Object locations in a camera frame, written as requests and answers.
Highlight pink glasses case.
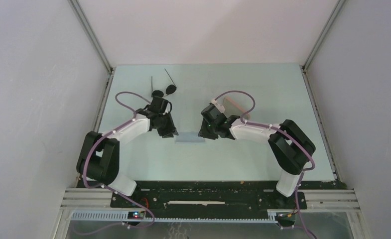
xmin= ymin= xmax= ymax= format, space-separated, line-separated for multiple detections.
xmin=222 ymin=97 xmax=247 ymax=117

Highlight light blue cleaning cloth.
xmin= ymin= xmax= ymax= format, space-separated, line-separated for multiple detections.
xmin=175 ymin=132 xmax=205 ymax=144

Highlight black sunglasses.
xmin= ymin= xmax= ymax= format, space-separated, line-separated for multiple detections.
xmin=150 ymin=68 xmax=177 ymax=98

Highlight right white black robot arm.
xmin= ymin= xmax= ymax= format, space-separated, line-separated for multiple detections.
xmin=198 ymin=104 xmax=316 ymax=208

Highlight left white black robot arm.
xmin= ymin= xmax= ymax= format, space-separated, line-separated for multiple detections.
xmin=76 ymin=96 xmax=178 ymax=208

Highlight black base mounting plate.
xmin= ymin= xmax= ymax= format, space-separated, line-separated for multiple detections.
xmin=111 ymin=181 xmax=307 ymax=219

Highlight grey cable duct rail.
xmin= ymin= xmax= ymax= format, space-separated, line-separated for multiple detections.
xmin=71 ymin=210 xmax=277 ymax=223

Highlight aluminium frame rails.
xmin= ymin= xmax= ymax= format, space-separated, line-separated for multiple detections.
xmin=61 ymin=188 xmax=361 ymax=212

